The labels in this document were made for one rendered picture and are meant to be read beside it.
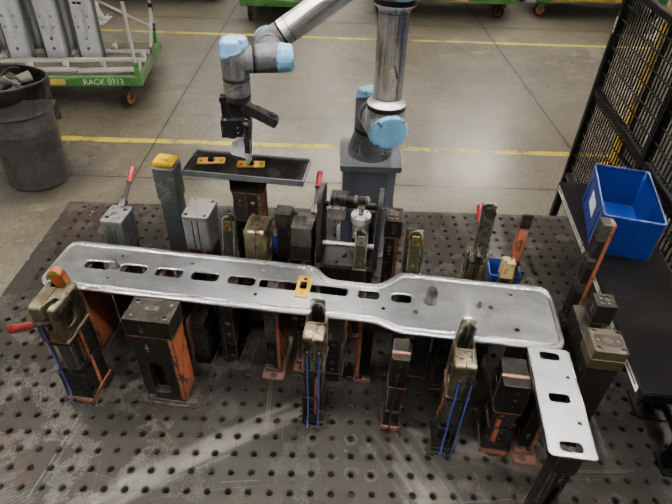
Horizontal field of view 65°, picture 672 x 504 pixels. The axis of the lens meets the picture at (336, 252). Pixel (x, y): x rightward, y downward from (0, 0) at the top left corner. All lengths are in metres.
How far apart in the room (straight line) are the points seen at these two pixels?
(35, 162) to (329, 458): 3.03
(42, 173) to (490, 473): 3.35
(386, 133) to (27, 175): 2.89
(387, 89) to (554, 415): 0.95
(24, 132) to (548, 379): 3.35
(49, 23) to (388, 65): 4.27
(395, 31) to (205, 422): 1.16
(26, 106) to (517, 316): 3.15
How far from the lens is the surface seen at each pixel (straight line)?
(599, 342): 1.37
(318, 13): 1.60
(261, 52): 1.49
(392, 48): 1.53
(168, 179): 1.72
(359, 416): 1.53
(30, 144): 3.91
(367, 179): 1.80
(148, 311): 1.38
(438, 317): 1.38
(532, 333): 1.41
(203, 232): 1.54
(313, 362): 1.29
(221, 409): 1.56
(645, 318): 1.54
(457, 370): 1.23
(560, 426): 1.26
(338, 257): 1.57
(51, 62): 5.55
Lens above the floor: 1.96
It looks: 39 degrees down
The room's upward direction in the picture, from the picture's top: 2 degrees clockwise
